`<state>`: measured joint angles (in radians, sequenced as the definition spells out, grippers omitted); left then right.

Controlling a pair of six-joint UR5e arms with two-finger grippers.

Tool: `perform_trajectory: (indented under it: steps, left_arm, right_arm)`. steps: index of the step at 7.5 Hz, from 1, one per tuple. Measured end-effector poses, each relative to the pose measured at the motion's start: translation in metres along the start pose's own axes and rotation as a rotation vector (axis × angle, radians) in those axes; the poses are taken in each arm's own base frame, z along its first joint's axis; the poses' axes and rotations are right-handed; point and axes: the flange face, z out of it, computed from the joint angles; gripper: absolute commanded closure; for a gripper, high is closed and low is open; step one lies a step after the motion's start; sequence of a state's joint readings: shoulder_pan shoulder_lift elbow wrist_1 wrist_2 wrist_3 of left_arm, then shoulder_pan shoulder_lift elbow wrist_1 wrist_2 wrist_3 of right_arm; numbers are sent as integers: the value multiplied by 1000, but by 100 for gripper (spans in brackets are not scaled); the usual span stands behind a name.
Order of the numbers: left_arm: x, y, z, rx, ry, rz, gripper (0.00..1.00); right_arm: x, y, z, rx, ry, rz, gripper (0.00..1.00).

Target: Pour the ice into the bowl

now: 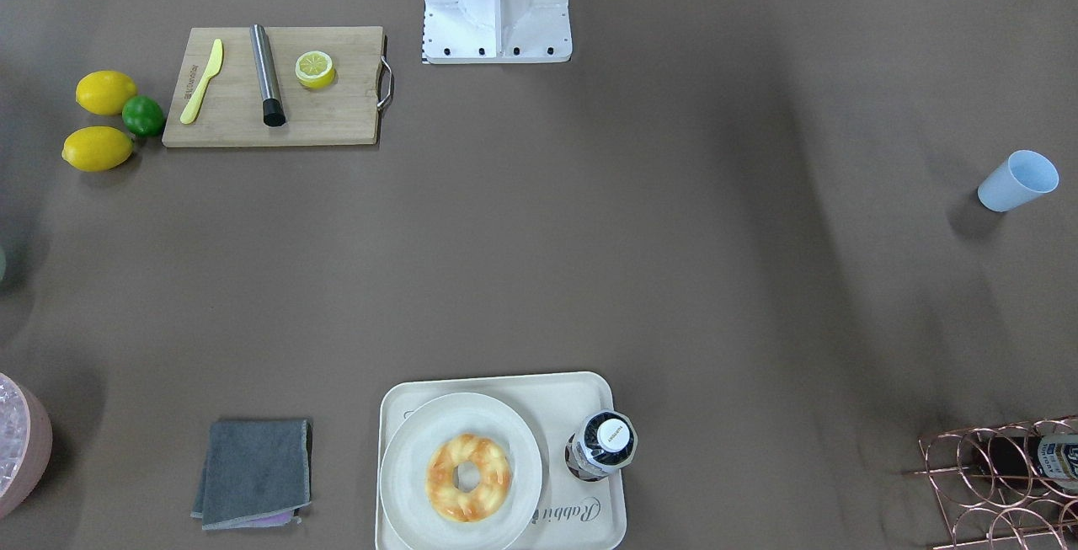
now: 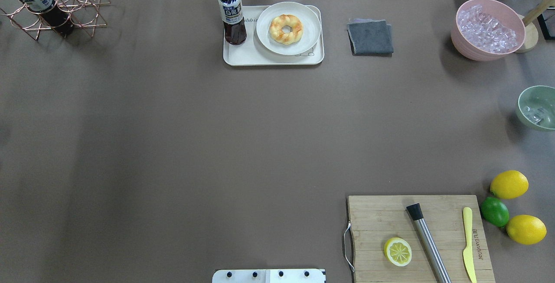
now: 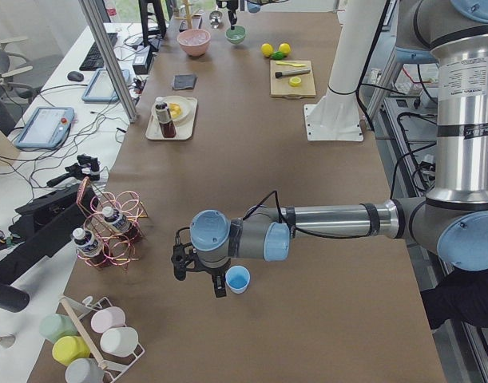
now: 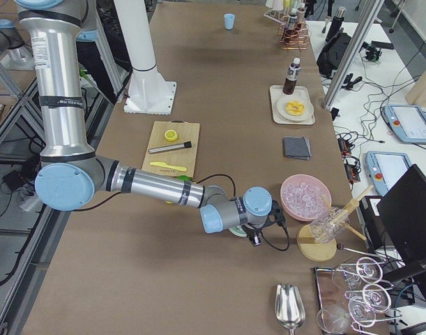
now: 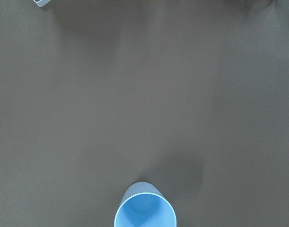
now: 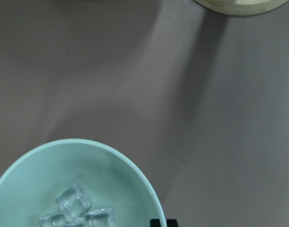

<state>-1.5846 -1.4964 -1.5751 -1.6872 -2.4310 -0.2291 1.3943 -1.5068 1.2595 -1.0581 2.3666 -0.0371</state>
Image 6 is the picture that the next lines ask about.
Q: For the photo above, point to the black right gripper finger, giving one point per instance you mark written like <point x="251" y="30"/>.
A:
<point x="169" y="223"/>

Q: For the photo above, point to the mint green bowl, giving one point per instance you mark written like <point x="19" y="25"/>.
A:
<point x="108" y="178"/>

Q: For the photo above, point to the clear ice cube lower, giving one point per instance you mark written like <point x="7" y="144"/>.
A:
<point x="102" y="217"/>

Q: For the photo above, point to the clear ice cube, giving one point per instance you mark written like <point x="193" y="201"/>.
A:
<point x="73" y="202"/>
<point x="59" y="220"/>
<point x="102" y="217"/>

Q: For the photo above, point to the clear ice cube upper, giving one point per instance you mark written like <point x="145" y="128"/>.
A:
<point x="73" y="202"/>

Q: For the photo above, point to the clear ice cube left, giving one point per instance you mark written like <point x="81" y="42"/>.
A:
<point x="59" y="220"/>

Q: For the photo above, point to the wooden glass stand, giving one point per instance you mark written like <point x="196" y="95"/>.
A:
<point x="241" y="7"/>

